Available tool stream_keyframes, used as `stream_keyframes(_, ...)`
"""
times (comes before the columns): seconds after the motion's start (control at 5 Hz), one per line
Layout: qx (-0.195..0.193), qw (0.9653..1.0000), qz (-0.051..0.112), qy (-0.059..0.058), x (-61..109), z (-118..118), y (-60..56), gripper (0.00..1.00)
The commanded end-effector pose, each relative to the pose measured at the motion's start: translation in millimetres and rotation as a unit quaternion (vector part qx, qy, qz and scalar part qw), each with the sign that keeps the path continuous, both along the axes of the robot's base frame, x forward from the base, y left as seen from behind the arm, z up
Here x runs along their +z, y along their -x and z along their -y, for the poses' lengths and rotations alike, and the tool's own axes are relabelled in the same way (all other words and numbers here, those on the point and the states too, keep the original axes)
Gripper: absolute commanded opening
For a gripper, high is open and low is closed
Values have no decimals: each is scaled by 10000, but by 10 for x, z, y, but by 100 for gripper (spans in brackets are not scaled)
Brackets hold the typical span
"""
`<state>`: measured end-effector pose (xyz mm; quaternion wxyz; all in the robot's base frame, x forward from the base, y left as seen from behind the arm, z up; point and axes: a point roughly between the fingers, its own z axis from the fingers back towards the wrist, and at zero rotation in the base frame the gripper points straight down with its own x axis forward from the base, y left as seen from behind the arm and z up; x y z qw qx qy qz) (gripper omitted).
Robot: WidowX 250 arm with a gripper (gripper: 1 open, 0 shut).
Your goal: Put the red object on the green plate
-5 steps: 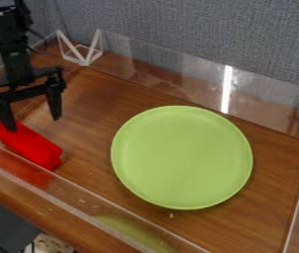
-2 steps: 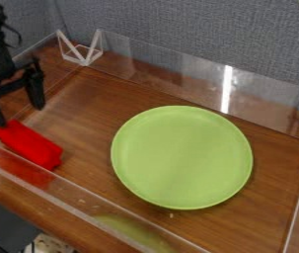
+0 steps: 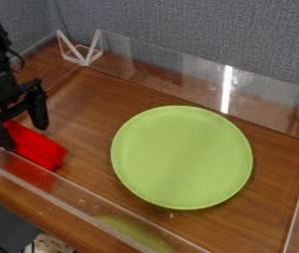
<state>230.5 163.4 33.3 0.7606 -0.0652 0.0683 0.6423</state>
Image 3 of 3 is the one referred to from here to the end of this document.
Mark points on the clear acrylic corner bracket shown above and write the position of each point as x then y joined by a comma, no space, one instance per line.
78,53

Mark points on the red cloth block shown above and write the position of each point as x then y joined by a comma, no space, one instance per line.
35,147

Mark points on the clear acrylic enclosure wall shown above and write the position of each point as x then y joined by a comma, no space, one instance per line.
81,203

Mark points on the green round plate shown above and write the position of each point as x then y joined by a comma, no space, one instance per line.
181,157

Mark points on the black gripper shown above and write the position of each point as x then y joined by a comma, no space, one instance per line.
19,98

